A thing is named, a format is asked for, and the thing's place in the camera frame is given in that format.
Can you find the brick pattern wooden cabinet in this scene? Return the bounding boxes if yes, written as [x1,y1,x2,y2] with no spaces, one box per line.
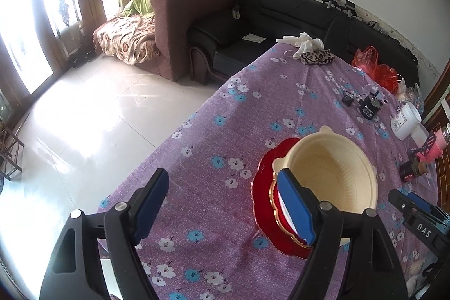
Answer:
[421,60,450,175]

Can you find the purple floral tablecloth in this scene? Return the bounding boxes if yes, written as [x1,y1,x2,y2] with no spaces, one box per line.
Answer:
[100,44,438,299]

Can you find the white plastic jar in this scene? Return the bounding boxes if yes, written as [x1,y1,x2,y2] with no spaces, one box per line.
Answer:
[390,102,422,141]

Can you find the dark jar with red label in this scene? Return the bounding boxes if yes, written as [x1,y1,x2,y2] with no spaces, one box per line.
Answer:
[399,158,429,182]

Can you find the clear plastic bag with items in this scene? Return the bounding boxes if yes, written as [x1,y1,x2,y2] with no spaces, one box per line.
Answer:
[396,75,424,114]

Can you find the black sofa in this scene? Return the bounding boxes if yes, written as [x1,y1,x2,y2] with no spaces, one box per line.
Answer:
[187,0,420,87]

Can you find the black clamps on sofa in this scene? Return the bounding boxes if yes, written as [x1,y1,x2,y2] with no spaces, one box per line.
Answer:
[321,0,358,19]

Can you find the maroon armchair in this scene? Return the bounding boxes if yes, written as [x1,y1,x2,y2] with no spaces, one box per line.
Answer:
[150,0,234,82]

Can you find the leopard print pouch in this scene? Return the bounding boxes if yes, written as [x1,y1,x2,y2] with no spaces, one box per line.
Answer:
[300,50,334,66]

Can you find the white gloves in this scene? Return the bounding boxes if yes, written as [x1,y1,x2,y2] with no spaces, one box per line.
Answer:
[276,32,324,59]

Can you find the black device with cables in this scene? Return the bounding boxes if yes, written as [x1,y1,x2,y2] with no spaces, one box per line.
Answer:
[357,90,384,121]

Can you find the red gold-rimmed plate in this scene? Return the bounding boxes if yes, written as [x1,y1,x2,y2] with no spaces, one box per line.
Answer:
[269,179,311,249]

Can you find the black perforated card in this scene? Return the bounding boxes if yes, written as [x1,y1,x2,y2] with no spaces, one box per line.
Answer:
[417,132,437,157]

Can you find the large beige fibre bowl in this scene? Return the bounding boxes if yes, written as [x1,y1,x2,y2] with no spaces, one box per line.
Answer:
[272,126,378,213]

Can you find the red scalloped plate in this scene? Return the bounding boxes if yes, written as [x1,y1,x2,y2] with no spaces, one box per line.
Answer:
[251,138,311,259]

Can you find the red plastic bag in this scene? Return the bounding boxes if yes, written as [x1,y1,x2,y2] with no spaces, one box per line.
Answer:
[351,46,398,94]

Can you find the floral blanket on sofa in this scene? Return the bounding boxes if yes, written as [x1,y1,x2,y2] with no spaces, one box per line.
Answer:
[92,14,159,66]

